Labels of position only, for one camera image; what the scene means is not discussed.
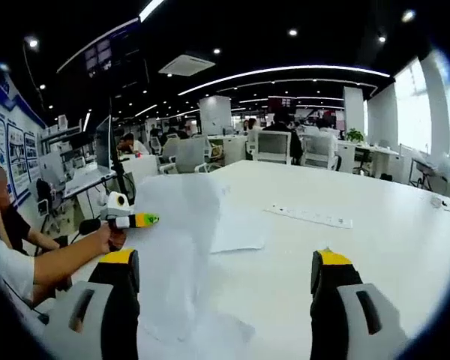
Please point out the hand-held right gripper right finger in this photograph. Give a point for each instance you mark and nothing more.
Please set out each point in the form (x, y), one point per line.
(330, 300)

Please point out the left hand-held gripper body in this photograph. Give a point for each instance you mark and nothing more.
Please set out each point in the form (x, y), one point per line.
(114, 204)

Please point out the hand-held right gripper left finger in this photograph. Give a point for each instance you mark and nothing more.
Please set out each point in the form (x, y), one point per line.
(116, 300)

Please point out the white printing paper sheet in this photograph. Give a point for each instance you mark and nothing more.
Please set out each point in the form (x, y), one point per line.
(180, 232)

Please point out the person's left hand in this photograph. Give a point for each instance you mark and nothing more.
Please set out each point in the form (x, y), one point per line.
(108, 240)

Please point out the white standing desk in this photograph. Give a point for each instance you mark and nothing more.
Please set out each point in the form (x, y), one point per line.
(86, 182)

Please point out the black tripod stand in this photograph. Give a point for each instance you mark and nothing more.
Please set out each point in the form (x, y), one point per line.
(117, 157)

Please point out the black computer monitor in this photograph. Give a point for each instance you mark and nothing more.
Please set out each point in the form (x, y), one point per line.
(104, 146)

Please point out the grey high-back office chair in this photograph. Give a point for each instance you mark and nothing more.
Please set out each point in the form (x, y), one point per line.
(191, 153)

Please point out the white table power strip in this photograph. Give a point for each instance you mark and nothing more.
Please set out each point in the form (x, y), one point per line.
(311, 216)

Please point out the white table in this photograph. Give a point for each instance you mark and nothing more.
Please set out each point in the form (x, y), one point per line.
(360, 195)

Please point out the small white box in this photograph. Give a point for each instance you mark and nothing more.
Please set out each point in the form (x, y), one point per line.
(436, 201)

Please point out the white mesh office chair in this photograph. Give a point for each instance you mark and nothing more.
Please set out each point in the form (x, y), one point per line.
(272, 146)
(318, 150)

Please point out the hanging dark display screen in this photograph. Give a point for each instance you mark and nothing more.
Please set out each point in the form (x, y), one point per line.
(112, 48)

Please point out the ceiling air conditioner vent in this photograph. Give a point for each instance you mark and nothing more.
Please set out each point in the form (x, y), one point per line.
(187, 64)

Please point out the potted green plant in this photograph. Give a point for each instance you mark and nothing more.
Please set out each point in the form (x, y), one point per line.
(355, 135)

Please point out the hanging red display screen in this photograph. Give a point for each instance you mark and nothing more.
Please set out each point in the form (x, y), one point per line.
(283, 102)

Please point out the smaller bright window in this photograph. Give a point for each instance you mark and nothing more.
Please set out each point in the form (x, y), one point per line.
(412, 112)

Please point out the long ceiling light strip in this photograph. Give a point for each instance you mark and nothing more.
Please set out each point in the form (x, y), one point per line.
(285, 68)

